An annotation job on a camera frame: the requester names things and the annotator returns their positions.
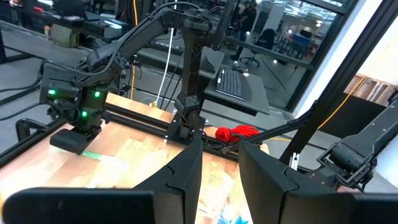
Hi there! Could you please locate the green toothbrush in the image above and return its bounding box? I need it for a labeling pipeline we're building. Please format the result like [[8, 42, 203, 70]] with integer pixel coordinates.
[[81, 150, 105, 162]]

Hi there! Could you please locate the white cable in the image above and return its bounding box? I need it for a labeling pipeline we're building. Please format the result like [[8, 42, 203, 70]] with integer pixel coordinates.
[[154, 0, 178, 107]]

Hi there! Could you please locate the red black work glove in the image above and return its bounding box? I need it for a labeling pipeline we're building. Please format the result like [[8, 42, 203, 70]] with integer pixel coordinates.
[[229, 124, 261, 139], [215, 126, 233, 144]]

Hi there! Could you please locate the black office chair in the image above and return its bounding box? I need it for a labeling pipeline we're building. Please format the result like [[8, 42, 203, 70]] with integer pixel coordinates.
[[239, 28, 277, 68]]

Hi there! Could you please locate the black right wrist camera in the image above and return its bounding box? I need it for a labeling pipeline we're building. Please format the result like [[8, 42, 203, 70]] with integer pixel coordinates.
[[39, 63, 80, 105]]

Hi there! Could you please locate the hanging yellow cable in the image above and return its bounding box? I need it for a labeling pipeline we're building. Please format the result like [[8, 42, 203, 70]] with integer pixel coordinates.
[[130, 0, 139, 100]]

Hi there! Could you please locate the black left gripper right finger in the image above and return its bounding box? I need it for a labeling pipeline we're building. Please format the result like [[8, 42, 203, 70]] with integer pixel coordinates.
[[238, 140, 355, 224]]

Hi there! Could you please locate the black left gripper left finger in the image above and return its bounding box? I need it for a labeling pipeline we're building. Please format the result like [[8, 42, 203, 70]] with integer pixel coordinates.
[[132, 133, 205, 224]]

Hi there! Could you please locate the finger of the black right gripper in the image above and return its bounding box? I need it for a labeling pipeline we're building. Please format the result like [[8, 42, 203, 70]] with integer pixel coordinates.
[[49, 128, 96, 155]]

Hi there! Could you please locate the black aluminium table frame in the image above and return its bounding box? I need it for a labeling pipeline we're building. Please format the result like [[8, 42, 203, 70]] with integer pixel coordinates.
[[0, 0, 398, 170]]

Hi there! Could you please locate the black computer keyboard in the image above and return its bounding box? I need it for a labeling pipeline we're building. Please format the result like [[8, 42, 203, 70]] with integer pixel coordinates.
[[216, 67, 252, 102]]

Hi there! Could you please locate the person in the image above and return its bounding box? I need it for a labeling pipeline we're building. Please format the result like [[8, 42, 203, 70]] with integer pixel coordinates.
[[231, 0, 259, 62]]

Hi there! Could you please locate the yellow floor cable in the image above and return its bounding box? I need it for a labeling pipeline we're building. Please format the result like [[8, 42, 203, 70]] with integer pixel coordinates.
[[270, 76, 368, 142]]

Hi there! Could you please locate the black jointed mount bracket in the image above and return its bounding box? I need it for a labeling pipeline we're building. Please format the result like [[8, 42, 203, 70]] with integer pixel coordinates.
[[317, 99, 398, 190]]

